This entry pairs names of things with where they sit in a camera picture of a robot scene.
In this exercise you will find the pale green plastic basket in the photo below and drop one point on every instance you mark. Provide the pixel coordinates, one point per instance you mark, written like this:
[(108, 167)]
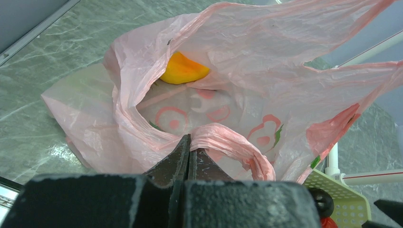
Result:
[(351, 209)]

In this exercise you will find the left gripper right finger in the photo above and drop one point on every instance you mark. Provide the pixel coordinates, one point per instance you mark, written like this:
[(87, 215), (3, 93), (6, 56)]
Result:
[(203, 168)]

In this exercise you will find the dark purple fake fruit left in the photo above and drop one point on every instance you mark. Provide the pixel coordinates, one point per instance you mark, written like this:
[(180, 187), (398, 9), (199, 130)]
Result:
[(323, 202)]

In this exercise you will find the red orange fake mango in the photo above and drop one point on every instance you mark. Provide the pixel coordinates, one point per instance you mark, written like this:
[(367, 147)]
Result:
[(328, 223)]

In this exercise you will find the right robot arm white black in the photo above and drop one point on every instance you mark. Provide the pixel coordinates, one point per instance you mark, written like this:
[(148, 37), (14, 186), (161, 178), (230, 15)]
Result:
[(392, 209)]

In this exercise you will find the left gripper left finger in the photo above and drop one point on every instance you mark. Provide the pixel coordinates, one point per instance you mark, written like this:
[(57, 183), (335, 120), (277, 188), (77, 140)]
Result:
[(173, 167)]

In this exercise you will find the pink plastic bag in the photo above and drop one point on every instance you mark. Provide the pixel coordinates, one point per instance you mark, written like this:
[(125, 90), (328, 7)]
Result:
[(262, 113)]

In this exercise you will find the orange yellow fake mango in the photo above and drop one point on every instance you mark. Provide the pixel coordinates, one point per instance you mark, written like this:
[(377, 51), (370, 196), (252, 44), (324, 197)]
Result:
[(181, 70)]

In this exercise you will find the white PVC pipe frame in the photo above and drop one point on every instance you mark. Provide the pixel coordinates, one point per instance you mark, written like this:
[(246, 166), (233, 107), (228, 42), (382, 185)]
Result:
[(370, 152)]

